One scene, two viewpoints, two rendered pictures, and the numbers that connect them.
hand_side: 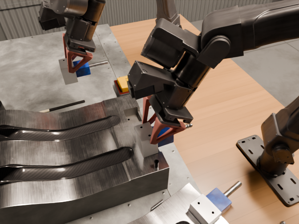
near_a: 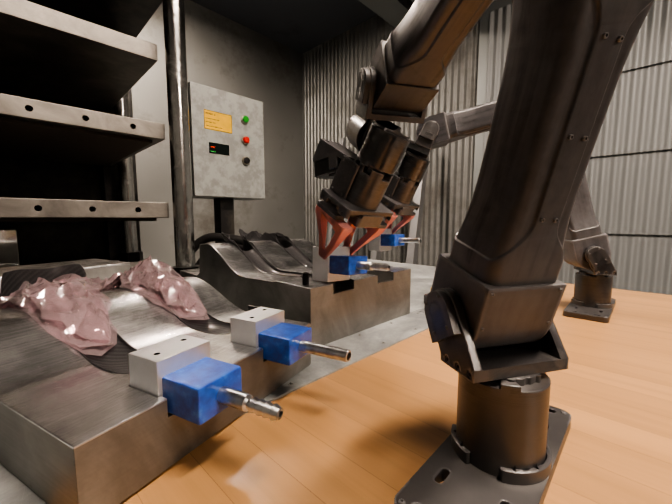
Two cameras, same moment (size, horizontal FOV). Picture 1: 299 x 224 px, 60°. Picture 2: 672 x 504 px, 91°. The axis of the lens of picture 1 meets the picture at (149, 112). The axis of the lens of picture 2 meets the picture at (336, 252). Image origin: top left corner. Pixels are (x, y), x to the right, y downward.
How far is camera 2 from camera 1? 62 cm
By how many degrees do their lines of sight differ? 68
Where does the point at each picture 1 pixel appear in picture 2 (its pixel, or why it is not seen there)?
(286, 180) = (483, 489)
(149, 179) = (290, 299)
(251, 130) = (576, 413)
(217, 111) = not seen: hidden behind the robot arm
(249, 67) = not seen: outside the picture
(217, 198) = (287, 329)
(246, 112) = (626, 399)
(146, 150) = (316, 267)
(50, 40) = not seen: hidden behind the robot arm
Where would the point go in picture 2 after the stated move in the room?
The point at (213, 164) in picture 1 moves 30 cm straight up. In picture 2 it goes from (401, 379) to (406, 118)
